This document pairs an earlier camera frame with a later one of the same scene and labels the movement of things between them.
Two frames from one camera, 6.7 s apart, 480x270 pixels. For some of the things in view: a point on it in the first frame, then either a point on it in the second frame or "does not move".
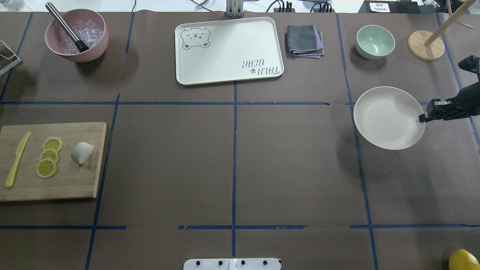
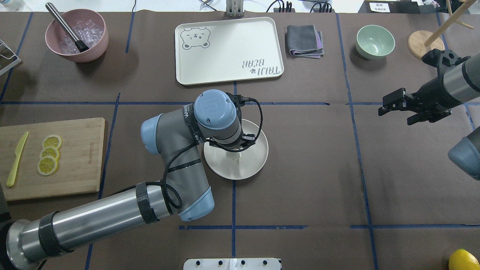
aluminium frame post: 234,8 does not move
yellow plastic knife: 18,153 does not move
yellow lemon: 462,259 does not move
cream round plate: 388,117 to 251,159
